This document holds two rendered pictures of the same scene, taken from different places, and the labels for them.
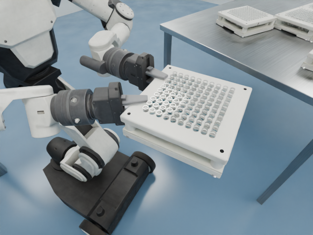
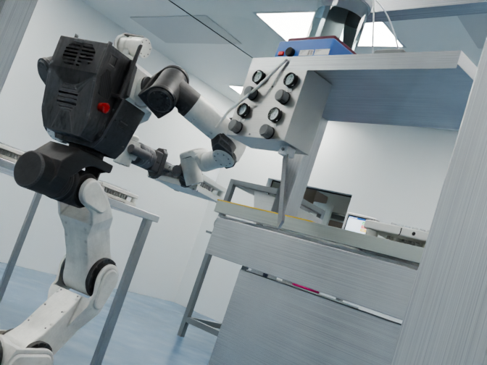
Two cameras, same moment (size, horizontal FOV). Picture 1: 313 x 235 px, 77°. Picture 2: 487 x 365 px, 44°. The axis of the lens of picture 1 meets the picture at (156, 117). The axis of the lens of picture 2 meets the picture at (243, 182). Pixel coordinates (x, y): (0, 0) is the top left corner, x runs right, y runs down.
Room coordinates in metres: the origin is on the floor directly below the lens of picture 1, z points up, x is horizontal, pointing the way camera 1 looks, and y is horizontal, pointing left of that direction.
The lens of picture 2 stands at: (0.27, 2.46, 0.78)
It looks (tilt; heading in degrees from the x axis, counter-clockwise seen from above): 7 degrees up; 267
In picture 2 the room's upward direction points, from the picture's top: 19 degrees clockwise
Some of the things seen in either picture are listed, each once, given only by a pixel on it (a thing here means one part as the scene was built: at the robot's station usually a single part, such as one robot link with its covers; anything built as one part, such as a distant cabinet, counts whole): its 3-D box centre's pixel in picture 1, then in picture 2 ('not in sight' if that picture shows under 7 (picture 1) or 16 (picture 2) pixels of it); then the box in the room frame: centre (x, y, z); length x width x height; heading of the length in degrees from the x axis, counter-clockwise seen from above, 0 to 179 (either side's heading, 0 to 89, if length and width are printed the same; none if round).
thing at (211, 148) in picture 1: (190, 103); (190, 177); (0.35, -0.08, 1.06); 0.25 x 0.24 x 0.02; 60
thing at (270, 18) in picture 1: (246, 16); (5, 149); (1.26, -0.56, 0.94); 0.25 x 0.24 x 0.02; 26
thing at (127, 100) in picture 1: (134, 98); not in sight; (0.36, 0.05, 1.07); 0.06 x 0.03 x 0.02; 92
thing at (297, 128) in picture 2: not in sight; (277, 110); (0.16, 0.89, 1.20); 0.22 x 0.11 x 0.20; 129
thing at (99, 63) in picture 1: (105, 62); (132, 153); (0.58, 0.17, 1.04); 0.11 x 0.11 x 0.11; 52
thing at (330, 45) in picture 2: not in sight; (322, 64); (0.08, 0.85, 1.37); 0.21 x 0.20 x 0.09; 39
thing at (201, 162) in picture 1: (187, 117); (185, 187); (0.36, -0.08, 1.01); 0.24 x 0.24 x 0.02; 60
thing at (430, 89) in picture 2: not in sight; (379, 95); (-0.07, 0.96, 1.31); 0.62 x 0.38 x 0.04; 129
